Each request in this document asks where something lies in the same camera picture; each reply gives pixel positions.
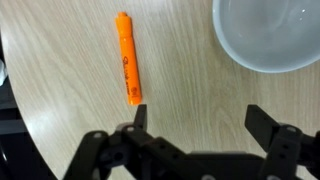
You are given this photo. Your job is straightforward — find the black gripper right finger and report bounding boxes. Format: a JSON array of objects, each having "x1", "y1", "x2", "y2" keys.
[{"x1": 245, "y1": 105, "x2": 320, "y2": 180}]

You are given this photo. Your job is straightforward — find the white ceramic bowl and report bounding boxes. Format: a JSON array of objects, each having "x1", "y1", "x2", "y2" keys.
[{"x1": 212, "y1": 0, "x2": 320, "y2": 73}]

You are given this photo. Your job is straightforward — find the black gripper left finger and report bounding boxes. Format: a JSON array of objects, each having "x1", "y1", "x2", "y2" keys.
[{"x1": 63, "y1": 103, "x2": 188, "y2": 180}]

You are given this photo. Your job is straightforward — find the orange sharpie marker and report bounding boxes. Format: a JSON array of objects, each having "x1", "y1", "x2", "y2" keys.
[{"x1": 115, "y1": 12, "x2": 142, "y2": 105}]

